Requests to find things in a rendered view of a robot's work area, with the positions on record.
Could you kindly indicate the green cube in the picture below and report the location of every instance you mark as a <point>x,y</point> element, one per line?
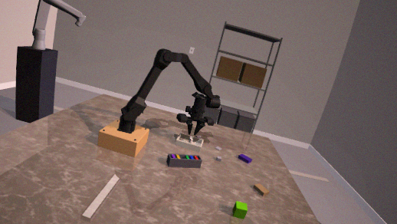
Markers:
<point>240,210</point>

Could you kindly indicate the purple rectangular block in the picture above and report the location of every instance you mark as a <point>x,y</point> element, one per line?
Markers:
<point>244,158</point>

